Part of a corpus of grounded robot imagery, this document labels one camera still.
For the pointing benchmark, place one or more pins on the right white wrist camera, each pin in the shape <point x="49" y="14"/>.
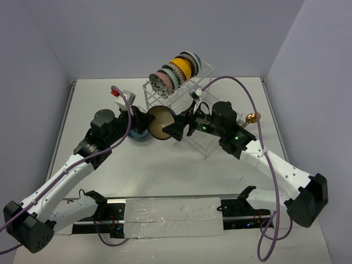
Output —
<point x="197" y="96"/>

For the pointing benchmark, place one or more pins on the pink patterned bowl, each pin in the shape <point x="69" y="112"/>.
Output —
<point x="167" y="80"/>

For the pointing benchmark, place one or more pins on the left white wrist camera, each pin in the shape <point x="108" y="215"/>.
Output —
<point x="121" y="97"/>

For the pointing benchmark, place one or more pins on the gold metal spoon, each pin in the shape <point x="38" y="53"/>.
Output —
<point x="251" y="118"/>

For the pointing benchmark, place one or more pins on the light green ceramic bowl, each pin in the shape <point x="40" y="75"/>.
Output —
<point x="173" y="74"/>

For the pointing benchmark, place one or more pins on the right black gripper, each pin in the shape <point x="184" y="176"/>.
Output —
<point x="176" y="129"/>

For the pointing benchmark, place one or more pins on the clear taped plastic sheet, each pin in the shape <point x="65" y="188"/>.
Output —
<point x="170" y="218"/>

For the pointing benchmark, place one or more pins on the yellow bowl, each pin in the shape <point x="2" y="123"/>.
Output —
<point x="184" y="66"/>

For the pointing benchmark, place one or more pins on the beige bowl black rim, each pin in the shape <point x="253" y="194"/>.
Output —
<point x="163" y="117"/>

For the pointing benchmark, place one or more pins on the dark blue ceramic bowl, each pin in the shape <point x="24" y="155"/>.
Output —
<point x="138" y="136"/>

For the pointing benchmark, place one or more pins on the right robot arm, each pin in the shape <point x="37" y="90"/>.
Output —
<point x="307" y="194"/>

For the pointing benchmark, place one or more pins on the black mounting rail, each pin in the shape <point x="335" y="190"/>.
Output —
<point x="111" y="222"/>

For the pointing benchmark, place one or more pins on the red patterned white bowl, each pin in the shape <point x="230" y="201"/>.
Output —
<point x="179" y="73"/>

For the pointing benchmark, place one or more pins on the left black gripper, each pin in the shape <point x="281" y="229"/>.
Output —
<point x="135" y="120"/>

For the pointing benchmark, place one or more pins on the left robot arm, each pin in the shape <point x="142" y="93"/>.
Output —
<point x="33" y="222"/>

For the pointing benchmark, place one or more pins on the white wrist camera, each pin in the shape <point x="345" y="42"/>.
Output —
<point x="197" y="96"/>
<point x="121" y="97"/>

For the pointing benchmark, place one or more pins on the leaf patterned bowl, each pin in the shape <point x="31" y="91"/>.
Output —
<point x="158" y="85"/>

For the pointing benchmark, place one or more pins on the white wire dish rack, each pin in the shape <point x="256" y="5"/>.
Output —
<point x="180" y="101"/>

